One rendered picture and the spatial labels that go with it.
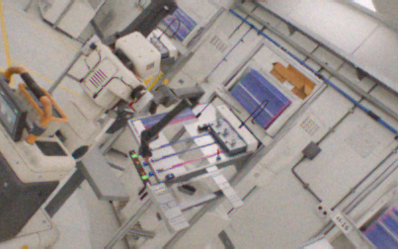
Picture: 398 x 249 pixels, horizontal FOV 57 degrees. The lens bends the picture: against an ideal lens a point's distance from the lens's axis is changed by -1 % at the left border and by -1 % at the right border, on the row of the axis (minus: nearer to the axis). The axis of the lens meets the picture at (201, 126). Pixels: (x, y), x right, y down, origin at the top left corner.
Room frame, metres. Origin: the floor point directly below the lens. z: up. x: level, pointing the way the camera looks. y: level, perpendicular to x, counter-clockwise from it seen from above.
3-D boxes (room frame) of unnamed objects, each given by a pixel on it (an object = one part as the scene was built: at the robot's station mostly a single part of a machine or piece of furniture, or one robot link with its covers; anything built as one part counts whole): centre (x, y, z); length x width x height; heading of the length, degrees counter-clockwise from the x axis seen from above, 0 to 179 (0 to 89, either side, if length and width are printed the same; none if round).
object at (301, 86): (3.10, -0.33, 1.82); 0.68 x 0.30 x 0.20; 46
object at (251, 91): (2.81, -0.20, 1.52); 0.51 x 0.13 x 0.27; 46
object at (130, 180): (2.94, -0.24, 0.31); 0.70 x 0.65 x 0.62; 46
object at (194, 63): (3.97, 0.78, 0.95); 1.35 x 0.82 x 1.90; 136
